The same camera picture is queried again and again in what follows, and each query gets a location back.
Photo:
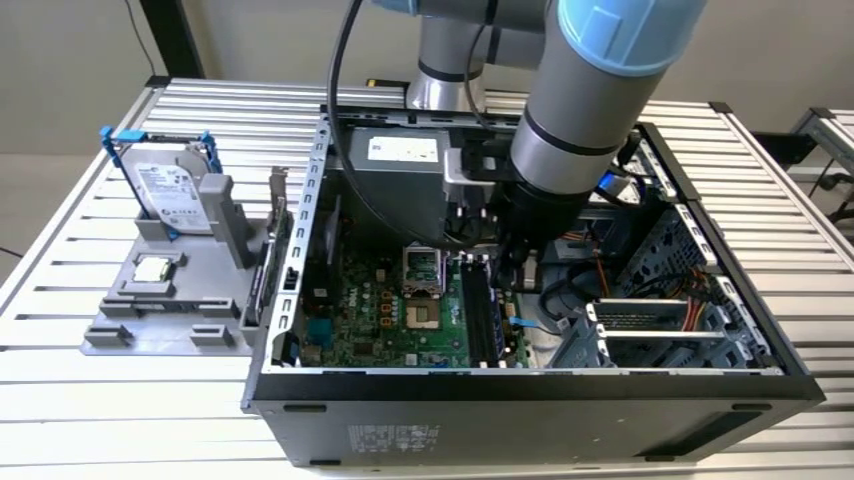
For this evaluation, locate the green RAM stick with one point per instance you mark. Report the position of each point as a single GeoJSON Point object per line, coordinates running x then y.
{"type": "Point", "coordinates": [502, 325]}
{"type": "Point", "coordinates": [174, 303]}

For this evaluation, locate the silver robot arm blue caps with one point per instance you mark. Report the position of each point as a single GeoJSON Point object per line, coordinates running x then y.
{"type": "Point", "coordinates": [574, 125]}

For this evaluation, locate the black RAM slot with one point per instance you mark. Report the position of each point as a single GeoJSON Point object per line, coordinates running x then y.
{"type": "Point", "coordinates": [482, 312]}
{"type": "Point", "coordinates": [487, 320]}
{"type": "Point", "coordinates": [474, 312]}

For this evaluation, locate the grey power supply unit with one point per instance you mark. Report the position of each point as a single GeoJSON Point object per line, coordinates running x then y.
{"type": "Point", "coordinates": [407, 185]}

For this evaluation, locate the CPU socket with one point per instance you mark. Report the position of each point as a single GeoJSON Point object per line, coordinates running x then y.
{"type": "Point", "coordinates": [423, 315]}

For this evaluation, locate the grey metal disk bay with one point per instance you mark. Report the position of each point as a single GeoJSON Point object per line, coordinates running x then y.
{"type": "Point", "coordinates": [661, 335]}

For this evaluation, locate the black case fan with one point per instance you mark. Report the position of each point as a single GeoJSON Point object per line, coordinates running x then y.
{"type": "Point", "coordinates": [328, 250]}

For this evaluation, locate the green motherboard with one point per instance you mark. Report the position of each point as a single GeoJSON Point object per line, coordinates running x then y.
{"type": "Point", "coordinates": [374, 345]}

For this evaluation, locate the blue expansion slot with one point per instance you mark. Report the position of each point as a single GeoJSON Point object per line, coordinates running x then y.
{"type": "Point", "coordinates": [320, 332]}

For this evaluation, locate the black open PC case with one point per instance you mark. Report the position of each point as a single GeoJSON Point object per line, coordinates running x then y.
{"type": "Point", "coordinates": [467, 425]}

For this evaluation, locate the graphics card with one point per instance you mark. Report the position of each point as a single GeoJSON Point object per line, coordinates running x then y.
{"type": "Point", "coordinates": [263, 285]}

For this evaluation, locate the grey parts rack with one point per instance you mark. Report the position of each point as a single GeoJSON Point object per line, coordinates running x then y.
{"type": "Point", "coordinates": [194, 280]}

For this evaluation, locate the hard disk in blue carrier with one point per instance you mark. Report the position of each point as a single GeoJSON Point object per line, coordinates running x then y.
{"type": "Point", "coordinates": [163, 195]}

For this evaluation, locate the silver CPU chip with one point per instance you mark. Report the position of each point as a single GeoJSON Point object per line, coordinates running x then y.
{"type": "Point", "coordinates": [153, 271]}

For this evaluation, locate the neighbouring metal table frame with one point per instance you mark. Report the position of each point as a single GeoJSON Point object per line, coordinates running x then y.
{"type": "Point", "coordinates": [827, 120]}

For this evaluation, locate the black frame post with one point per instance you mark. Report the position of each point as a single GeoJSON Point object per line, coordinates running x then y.
{"type": "Point", "coordinates": [180, 35]}

